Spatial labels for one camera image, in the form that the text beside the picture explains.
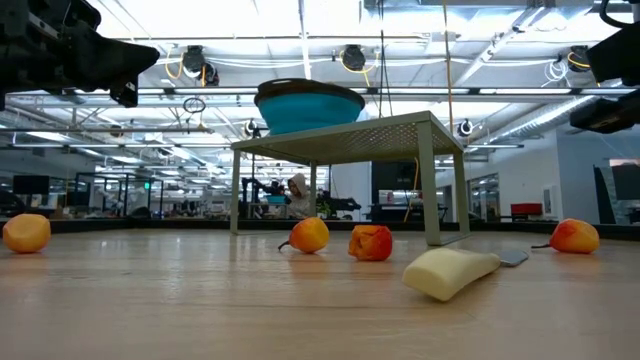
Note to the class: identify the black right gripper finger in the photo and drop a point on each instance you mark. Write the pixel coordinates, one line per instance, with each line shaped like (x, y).
(620, 45)
(620, 67)

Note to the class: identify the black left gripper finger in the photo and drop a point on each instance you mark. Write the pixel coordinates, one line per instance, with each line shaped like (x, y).
(120, 67)
(115, 47)

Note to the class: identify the small orange toy pear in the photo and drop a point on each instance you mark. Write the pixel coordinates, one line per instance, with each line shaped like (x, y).
(26, 233)
(310, 235)

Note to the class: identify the blue collapsible colander grey rim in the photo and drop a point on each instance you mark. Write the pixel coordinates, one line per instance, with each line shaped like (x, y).
(310, 112)

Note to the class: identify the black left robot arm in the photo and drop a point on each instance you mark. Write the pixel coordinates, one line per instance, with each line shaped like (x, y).
(15, 60)

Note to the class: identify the red storage box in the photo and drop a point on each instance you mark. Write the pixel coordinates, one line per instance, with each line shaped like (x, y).
(526, 209)

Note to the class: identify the small orange pepper right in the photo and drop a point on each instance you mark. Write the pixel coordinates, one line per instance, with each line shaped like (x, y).
(575, 236)

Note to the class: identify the black computer monitor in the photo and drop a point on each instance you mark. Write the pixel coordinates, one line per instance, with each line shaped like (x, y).
(30, 184)

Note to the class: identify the person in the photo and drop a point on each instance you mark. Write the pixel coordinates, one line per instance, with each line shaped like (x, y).
(299, 192)

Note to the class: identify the black display panel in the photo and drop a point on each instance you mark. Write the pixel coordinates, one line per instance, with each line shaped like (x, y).
(392, 180)

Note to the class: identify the pale green perforated metal shelf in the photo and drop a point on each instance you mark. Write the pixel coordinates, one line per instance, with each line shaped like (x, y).
(350, 140)

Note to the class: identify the small red pepper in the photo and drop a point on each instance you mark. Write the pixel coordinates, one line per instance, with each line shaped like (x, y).
(370, 243)

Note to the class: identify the dark wall screen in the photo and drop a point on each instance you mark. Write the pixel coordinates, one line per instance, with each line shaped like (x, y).
(625, 182)

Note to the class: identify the black aluminium table frame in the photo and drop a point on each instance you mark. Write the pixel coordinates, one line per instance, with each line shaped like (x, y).
(200, 225)

